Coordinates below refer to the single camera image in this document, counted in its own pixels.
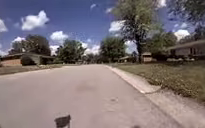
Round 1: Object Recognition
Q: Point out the dark round tree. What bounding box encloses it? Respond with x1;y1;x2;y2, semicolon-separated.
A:
55;39;88;65
8;34;53;57
98;35;128;63

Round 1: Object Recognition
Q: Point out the grey asphalt road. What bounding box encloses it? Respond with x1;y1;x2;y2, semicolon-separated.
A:
0;64;185;128

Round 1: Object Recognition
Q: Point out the low brown house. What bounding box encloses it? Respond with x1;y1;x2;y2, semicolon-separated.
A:
0;52;56;67

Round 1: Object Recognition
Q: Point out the small building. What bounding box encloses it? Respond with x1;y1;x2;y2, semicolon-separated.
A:
118;51;154;64

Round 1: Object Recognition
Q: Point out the robot's own part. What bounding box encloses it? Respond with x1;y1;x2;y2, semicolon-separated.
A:
54;114;72;128

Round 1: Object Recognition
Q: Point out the low pale house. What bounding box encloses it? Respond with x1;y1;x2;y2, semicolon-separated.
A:
164;38;205;61

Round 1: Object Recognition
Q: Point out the pale concrete kerb strip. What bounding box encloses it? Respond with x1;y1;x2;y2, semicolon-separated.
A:
104;64;205;128

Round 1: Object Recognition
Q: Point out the tall thin-crowned tree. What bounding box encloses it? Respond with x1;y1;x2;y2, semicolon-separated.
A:
111;0;165;64

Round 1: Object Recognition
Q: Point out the grass strip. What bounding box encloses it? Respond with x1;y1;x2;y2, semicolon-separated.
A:
0;63;65;78

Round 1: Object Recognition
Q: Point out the green tree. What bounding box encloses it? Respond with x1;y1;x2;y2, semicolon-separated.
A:
145;31;178;58

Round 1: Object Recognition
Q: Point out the grass lawn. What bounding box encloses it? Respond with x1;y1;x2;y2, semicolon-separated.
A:
112;60;205;106

